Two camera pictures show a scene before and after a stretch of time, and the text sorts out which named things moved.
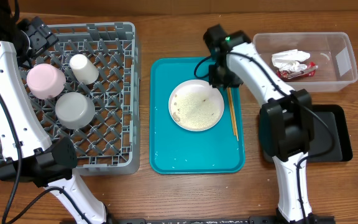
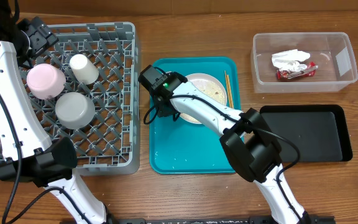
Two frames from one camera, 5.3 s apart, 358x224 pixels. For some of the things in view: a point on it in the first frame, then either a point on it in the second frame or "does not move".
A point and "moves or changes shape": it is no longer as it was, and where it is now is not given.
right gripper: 234,81 to 161,114
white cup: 84,71 does not move
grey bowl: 74,111 does not move
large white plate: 196,106 moves or changes shape
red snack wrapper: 309,71 does not move
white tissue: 288,60 does not move
